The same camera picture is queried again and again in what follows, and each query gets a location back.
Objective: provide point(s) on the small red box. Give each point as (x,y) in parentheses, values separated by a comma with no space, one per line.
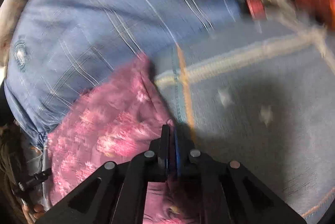
(255,5)

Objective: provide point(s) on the person's left hand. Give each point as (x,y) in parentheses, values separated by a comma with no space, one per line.
(34,211)

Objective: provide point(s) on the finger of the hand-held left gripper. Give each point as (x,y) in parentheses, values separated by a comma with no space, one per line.
(39,176)

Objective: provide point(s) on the grey striped bedsheet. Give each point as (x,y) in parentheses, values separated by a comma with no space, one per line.
(248,108)

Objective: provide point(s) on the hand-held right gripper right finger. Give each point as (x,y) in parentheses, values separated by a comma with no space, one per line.
(178,153)

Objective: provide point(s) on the dark olive fleece blanket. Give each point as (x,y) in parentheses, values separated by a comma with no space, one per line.
(7,153)

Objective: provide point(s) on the purple floral garment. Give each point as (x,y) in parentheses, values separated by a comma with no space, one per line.
(104,129)

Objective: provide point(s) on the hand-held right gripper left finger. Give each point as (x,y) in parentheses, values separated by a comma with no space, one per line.
(165,145)

